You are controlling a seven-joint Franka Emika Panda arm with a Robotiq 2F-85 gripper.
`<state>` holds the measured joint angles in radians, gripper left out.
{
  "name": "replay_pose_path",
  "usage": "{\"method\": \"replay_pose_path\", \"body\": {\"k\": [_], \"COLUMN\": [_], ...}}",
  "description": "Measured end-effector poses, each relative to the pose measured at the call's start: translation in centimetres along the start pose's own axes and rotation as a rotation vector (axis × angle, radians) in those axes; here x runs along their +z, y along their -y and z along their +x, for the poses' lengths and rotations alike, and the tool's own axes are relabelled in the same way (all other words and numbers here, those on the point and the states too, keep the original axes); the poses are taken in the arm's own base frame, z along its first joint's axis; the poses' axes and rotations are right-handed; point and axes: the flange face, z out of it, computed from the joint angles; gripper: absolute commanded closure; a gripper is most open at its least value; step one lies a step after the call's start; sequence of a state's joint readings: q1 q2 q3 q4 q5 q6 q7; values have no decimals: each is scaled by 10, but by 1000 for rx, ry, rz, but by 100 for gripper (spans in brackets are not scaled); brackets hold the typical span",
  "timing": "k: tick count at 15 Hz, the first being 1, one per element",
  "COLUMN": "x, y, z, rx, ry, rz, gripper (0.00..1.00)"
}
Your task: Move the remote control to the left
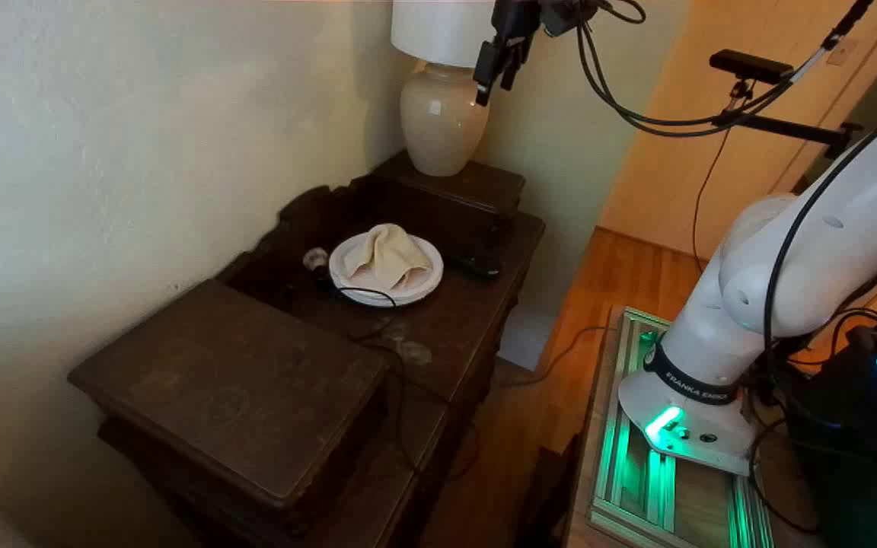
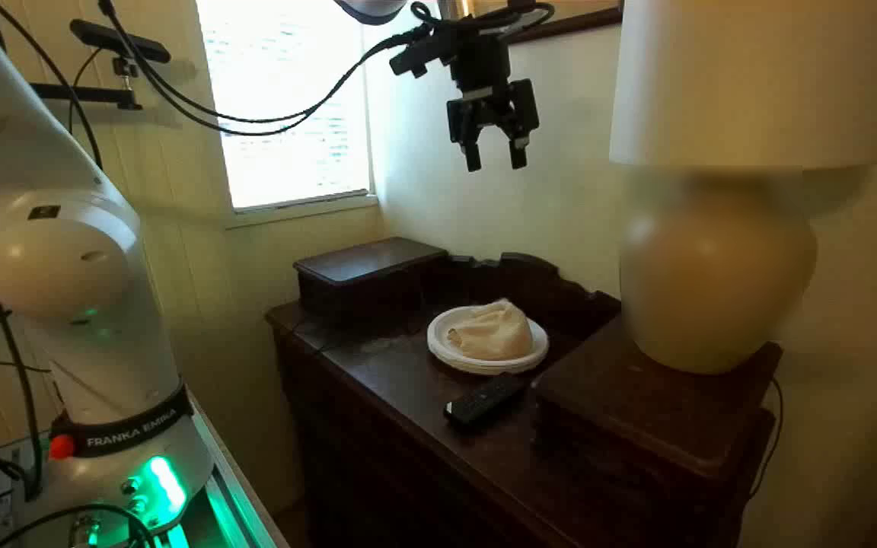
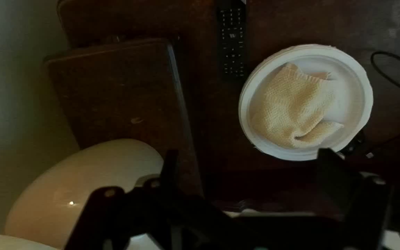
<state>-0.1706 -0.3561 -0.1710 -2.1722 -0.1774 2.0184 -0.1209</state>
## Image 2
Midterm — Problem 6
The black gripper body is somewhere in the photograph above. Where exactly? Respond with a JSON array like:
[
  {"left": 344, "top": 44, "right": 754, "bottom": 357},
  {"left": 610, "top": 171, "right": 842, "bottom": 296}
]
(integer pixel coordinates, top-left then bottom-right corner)
[{"left": 444, "top": 20, "right": 546, "bottom": 147}]

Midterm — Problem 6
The black remote control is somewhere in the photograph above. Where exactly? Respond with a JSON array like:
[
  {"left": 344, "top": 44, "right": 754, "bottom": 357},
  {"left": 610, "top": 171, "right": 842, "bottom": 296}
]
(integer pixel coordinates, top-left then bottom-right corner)
[{"left": 442, "top": 370, "right": 534, "bottom": 428}]

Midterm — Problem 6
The dark flat-lidded wooden box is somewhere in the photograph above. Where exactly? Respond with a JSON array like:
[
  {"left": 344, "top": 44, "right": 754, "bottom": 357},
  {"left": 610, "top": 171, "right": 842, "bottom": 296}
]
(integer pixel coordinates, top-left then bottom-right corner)
[{"left": 293, "top": 233, "right": 453, "bottom": 328}]

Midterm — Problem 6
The crumpled beige cloth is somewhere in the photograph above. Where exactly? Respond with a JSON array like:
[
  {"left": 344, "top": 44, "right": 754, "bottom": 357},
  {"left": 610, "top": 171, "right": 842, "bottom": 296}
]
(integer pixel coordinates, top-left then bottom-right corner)
[{"left": 444, "top": 296, "right": 535, "bottom": 363}]

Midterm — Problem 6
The bright window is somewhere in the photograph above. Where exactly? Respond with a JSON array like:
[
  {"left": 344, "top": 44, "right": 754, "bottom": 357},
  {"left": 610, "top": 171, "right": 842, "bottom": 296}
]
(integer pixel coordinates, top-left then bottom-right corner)
[{"left": 193, "top": 0, "right": 378, "bottom": 219}]

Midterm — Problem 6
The white round plate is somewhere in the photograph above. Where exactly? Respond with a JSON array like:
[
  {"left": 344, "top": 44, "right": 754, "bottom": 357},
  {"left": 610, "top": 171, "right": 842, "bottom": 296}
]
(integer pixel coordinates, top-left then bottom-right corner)
[{"left": 424, "top": 300, "right": 552, "bottom": 378}]

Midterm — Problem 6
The beige ceramic lamp base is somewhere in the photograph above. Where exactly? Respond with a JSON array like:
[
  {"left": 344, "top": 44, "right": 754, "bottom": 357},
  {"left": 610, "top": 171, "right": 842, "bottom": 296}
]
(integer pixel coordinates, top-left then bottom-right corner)
[{"left": 618, "top": 167, "right": 819, "bottom": 378}]

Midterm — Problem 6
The white lamp shade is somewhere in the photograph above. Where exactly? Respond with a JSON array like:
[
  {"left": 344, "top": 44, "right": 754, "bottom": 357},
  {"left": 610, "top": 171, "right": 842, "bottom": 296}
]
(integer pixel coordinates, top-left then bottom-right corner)
[{"left": 607, "top": 0, "right": 877, "bottom": 175}]

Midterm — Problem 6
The dark wooden dresser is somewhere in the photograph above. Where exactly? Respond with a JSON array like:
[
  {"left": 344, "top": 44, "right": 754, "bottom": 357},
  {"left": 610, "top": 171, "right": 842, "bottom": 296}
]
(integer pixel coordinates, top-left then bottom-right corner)
[{"left": 262, "top": 250, "right": 787, "bottom": 548}]

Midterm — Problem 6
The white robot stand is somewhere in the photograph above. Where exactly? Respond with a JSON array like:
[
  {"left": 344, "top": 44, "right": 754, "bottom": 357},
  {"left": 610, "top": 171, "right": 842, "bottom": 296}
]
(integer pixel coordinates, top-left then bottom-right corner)
[{"left": 0, "top": 389, "right": 293, "bottom": 548}]

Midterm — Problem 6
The red round button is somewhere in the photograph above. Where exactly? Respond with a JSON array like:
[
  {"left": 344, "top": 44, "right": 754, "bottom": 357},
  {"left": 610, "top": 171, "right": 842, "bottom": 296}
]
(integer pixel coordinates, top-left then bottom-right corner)
[{"left": 47, "top": 432, "right": 80, "bottom": 463}]

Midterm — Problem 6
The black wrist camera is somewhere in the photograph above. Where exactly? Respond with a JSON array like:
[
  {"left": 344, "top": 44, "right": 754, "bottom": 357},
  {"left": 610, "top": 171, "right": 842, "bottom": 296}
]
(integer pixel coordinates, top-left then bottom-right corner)
[{"left": 387, "top": 14, "right": 462, "bottom": 82}]

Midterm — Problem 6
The dark framed wall picture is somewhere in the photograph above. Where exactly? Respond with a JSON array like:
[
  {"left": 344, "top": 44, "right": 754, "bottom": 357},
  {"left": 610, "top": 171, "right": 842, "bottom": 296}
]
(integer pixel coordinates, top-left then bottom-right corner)
[{"left": 502, "top": 0, "right": 629, "bottom": 44}]

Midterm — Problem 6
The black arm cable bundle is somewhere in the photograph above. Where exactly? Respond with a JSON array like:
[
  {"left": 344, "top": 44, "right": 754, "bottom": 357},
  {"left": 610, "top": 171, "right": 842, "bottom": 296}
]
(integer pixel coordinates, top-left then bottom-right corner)
[{"left": 96, "top": 0, "right": 433, "bottom": 140}]

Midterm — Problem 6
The dark wooden lamp pedestal box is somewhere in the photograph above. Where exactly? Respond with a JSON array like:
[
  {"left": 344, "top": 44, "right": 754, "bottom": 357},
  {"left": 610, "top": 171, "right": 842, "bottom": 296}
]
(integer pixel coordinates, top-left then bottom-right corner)
[{"left": 529, "top": 312, "right": 787, "bottom": 489}]

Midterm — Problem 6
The black camera on wall shelf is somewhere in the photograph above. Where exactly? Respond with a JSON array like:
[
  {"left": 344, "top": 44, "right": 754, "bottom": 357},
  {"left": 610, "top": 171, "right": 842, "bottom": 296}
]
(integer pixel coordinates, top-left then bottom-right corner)
[{"left": 66, "top": 14, "right": 173, "bottom": 80}]

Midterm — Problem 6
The black lamp cord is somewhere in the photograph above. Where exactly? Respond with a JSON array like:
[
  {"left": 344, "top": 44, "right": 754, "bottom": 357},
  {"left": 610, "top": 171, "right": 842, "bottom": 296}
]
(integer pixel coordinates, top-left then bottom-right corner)
[{"left": 746, "top": 370, "right": 789, "bottom": 504}]

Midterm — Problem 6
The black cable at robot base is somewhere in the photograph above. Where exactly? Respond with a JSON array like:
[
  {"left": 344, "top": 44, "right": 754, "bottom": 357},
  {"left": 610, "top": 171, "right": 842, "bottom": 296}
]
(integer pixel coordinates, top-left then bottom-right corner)
[{"left": 0, "top": 299, "right": 50, "bottom": 504}]

